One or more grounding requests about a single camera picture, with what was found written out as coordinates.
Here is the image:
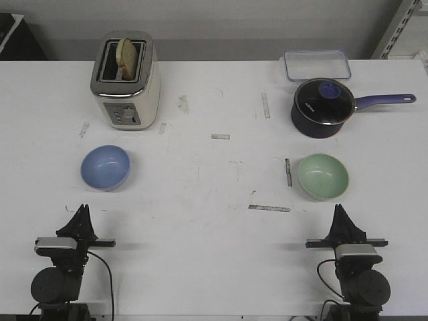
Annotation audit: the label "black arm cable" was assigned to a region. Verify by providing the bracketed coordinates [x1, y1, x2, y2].
[316, 258, 345, 318]
[28, 251, 116, 318]

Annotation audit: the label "green bowl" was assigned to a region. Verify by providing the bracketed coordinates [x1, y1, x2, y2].
[298, 153, 350, 201]

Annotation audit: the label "white metal shelf upright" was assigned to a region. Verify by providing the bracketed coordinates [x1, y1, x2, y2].
[370, 1, 427, 60]

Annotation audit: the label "glass pot lid blue knob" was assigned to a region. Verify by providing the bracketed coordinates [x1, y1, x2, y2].
[295, 78, 356, 125]

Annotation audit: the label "blue bowl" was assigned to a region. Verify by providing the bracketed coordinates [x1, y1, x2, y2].
[80, 145, 131, 191]

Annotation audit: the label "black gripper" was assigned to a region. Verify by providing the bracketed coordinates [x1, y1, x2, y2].
[55, 204, 116, 264]
[305, 204, 388, 249]

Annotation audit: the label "cream silver toaster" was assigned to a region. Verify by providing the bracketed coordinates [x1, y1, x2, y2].
[90, 31, 161, 130]

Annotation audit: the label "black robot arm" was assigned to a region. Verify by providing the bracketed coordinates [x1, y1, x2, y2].
[31, 204, 116, 320]
[305, 204, 391, 320]

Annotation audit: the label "clear plastic food container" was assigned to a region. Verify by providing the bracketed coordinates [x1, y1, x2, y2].
[282, 49, 352, 82]

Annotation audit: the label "toast bread slice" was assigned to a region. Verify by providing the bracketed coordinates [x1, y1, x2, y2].
[115, 38, 138, 80]

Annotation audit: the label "dark blue saucepan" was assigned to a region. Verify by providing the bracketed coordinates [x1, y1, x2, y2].
[291, 94, 417, 138]

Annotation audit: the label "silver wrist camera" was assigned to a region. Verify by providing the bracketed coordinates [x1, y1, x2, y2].
[334, 244, 383, 265]
[34, 237, 78, 257]

